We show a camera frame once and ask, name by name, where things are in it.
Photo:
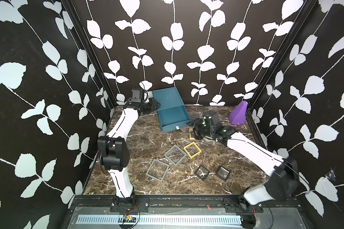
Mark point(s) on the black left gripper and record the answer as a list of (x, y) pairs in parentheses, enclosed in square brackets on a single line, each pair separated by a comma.
[(154, 104)]

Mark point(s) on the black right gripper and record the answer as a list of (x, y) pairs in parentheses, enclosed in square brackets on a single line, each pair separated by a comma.
[(197, 122)]

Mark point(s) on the teal three-drawer cabinet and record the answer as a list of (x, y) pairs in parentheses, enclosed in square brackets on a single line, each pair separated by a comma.
[(172, 114)]

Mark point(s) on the yellow brooch box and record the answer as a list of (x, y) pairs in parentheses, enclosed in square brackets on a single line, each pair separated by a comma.
[(191, 134), (192, 150)]

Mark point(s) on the gray brooch box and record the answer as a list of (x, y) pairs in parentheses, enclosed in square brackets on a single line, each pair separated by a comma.
[(157, 170), (175, 155)]

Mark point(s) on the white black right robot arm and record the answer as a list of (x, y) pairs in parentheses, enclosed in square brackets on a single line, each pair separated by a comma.
[(283, 173)]

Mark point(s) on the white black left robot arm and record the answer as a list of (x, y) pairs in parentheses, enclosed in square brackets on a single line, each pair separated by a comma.
[(114, 154)]

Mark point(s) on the black brooch box left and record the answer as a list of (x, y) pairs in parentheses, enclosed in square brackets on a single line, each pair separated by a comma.
[(202, 172)]

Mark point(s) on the black brooch box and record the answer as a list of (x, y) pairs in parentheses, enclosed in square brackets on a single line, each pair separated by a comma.
[(202, 172), (223, 173)]

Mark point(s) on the black brooch box right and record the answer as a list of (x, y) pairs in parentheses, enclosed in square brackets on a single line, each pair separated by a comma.
[(223, 173)]

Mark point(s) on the purple wedge-shaped object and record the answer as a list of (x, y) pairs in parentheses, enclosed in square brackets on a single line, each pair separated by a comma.
[(238, 115)]

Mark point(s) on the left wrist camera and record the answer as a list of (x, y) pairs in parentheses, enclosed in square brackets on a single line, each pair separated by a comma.
[(139, 96)]

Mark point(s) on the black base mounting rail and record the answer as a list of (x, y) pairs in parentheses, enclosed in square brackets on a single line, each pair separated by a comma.
[(145, 203)]

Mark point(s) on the white perforated rail strip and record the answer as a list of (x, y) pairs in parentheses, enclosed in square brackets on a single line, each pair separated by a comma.
[(179, 220)]

